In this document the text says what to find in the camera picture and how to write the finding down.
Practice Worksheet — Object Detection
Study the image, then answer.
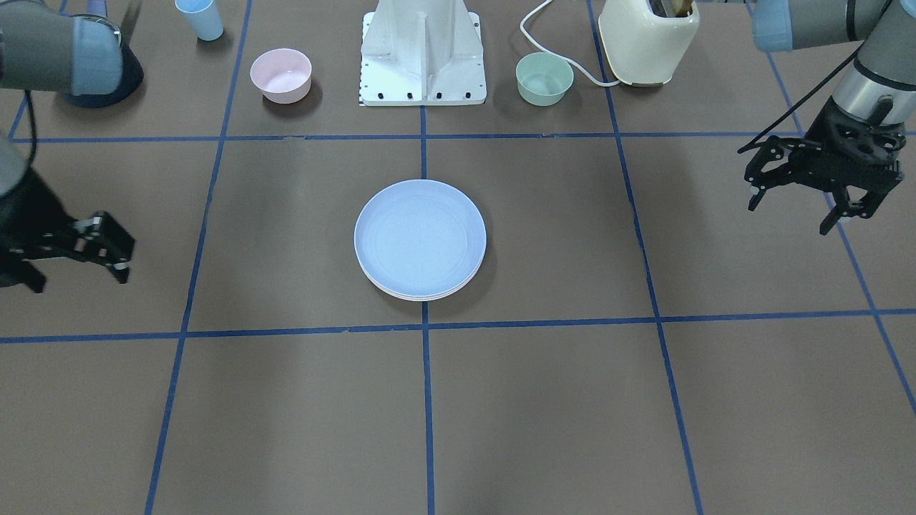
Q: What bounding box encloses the blue plate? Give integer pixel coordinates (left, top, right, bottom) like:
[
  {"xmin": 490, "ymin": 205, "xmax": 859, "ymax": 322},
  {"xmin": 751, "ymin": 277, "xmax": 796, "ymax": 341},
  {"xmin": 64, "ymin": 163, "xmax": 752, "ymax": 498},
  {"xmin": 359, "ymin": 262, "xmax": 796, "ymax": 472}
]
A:
[{"xmin": 354, "ymin": 179, "xmax": 487, "ymax": 301}]

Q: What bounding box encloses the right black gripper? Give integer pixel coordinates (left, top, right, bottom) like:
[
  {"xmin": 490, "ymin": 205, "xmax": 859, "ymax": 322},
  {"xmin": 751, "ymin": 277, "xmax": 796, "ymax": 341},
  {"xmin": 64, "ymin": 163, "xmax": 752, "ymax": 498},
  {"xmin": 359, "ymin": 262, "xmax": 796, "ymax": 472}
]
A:
[{"xmin": 1, "ymin": 167, "xmax": 135, "ymax": 293}]

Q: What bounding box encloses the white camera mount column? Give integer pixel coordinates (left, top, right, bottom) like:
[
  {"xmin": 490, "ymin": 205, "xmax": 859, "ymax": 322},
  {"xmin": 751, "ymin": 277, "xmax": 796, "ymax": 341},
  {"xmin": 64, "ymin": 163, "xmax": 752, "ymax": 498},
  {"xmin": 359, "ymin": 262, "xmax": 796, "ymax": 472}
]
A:
[{"xmin": 358, "ymin": 1, "xmax": 488, "ymax": 107}]

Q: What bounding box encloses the dark blue pot with lid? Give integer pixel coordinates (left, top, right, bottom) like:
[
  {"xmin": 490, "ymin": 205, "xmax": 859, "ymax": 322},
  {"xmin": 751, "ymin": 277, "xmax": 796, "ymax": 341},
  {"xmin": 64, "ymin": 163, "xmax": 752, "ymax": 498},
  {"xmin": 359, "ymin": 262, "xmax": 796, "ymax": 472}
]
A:
[{"xmin": 62, "ymin": 14, "xmax": 144, "ymax": 109}]

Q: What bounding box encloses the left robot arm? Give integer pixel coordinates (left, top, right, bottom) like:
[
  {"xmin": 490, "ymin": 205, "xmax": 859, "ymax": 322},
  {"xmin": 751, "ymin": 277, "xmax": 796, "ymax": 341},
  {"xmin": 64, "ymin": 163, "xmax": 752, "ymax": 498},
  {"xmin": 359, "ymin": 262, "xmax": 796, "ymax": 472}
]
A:
[{"xmin": 742, "ymin": 1, "xmax": 915, "ymax": 235}]

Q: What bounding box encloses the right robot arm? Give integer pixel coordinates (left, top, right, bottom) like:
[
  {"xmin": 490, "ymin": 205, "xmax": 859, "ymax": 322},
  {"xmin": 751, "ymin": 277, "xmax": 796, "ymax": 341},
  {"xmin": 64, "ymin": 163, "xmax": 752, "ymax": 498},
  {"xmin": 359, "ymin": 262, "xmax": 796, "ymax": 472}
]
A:
[{"xmin": 1, "ymin": 1, "xmax": 135, "ymax": 293}]

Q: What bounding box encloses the light blue cup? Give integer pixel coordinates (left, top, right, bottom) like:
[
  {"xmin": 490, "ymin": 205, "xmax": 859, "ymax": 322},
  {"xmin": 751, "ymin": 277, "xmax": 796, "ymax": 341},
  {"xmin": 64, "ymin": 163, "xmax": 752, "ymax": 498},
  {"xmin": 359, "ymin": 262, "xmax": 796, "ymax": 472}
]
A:
[{"xmin": 175, "ymin": 0, "xmax": 225, "ymax": 41}]

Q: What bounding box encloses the pink bowl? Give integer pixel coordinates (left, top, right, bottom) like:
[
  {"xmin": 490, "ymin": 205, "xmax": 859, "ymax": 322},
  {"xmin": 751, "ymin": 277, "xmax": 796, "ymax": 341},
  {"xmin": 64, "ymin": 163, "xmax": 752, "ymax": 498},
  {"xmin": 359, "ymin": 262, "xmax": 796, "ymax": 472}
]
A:
[{"xmin": 249, "ymin": 48, "xmax": 313, "ymax": 104}]

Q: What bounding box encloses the green bowl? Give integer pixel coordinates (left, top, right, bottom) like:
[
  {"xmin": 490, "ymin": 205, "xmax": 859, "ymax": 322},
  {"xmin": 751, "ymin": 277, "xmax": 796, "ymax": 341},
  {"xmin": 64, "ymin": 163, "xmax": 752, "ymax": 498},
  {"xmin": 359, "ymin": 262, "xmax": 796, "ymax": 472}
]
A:
[{"xmin": 515, "ymin": 52, "xmax": 575, "ymax": 107}]

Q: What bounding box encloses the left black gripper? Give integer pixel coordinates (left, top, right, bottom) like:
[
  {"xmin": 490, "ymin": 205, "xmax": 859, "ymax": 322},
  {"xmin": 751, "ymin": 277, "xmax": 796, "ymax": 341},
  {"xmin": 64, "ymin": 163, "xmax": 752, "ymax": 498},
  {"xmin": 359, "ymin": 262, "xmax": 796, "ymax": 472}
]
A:
[{"xmin": 743, "ymin": 97, "xmax": 904, "ymax": 235}]

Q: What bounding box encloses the cream toaster with bread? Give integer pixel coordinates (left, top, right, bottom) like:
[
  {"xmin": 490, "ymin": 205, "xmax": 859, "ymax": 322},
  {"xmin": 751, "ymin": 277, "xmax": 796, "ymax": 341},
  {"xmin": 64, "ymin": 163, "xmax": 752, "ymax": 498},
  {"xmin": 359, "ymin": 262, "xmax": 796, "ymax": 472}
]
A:
[{"xmin": 520, "ymin": 0, "xmax": 701, "ymax": 89}]

